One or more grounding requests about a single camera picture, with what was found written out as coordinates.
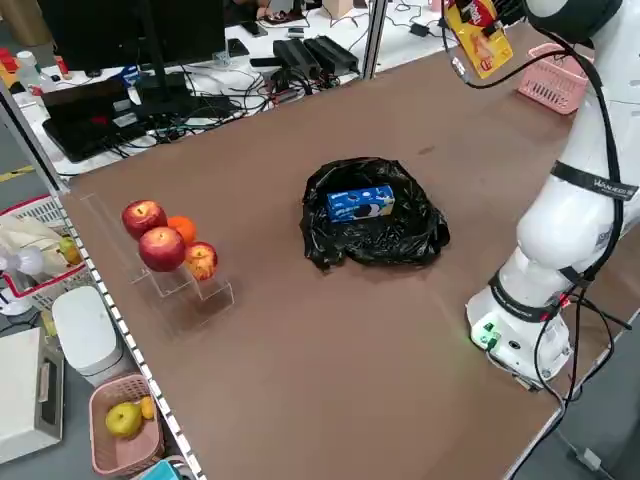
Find blue Oreo biscuit box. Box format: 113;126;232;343
326;185;396;224

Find yellow Nabati wafer box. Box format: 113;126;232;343
444;0;515;80

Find black plastic bag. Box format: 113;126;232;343
299;158;451;272

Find pink plastic basket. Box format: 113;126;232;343
517;43;596;115

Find white basket with red rim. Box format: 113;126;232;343
0;195;95;311

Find beige cloth bag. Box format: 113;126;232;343
0;215;69;279

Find dull pink mesh basket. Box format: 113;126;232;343
88;373;166;476

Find clear acrylic stepped fruit stand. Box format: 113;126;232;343
77;192;236;317

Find red yellow streaked apple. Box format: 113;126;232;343
183;241;220;282

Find black power adapter box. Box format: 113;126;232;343
273;38;321;81
303;34;361;76

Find black monitor stand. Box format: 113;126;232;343
134;0;201;120

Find brown cardboard box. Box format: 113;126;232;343
321;0;352;20

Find person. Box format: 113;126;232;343
222;0;275;17

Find green yellow fruit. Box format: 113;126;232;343
58;236;84;266

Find blue white carton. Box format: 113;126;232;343
121;64;145;90

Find white rounded bin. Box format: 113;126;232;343
51;285;124;387

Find black laptop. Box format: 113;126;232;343
40;78;157;164

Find yellow pear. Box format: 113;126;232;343
104;401;144;440

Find teal plastic box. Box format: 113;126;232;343
142;459;187;480

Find small white fan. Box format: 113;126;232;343
0;245;46;317

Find black computer monitor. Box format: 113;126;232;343
37;0;227;72

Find white square appliance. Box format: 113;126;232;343
0;327;65;464

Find clear plastic bottle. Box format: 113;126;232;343
14;49;44;95

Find aluminium frame post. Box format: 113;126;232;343
0;79;74;195
360;0;389;80

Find aluminium table edge rail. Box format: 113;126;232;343
59;192;207;480

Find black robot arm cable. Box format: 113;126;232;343
439;14;626;321

